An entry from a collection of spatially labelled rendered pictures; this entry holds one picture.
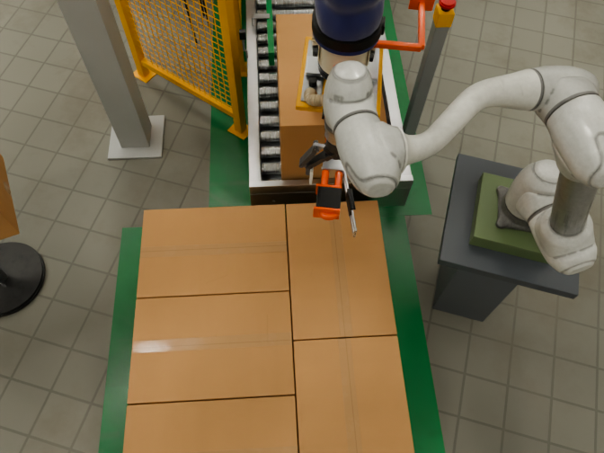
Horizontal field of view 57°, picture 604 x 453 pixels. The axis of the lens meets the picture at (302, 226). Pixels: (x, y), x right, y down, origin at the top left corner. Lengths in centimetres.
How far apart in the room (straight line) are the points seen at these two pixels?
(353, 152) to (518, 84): 48
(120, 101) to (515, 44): 251
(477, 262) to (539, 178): 38
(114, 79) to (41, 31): 132
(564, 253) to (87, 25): 209
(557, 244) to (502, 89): 66
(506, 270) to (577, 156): 83
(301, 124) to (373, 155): 102
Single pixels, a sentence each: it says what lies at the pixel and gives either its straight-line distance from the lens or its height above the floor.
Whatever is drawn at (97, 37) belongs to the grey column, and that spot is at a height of 82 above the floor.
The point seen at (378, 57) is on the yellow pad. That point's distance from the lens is 210.
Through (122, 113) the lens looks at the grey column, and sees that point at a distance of 308.
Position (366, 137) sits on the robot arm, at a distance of 112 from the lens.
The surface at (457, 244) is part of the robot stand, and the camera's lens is 213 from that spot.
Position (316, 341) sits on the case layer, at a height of 54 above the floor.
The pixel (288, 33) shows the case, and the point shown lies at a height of 95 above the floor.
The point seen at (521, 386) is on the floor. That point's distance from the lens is 284.
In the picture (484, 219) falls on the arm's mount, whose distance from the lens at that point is 214.
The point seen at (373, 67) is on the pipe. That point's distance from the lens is 202.
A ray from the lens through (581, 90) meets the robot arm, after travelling 146.
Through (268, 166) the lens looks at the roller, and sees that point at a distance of 246.
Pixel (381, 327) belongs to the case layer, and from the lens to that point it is 216.
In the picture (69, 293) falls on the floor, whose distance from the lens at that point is 297.
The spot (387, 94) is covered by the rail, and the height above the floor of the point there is 60.
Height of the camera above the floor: 257
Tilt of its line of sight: 61 degrees down
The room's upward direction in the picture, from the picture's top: 2 degrees clockwise
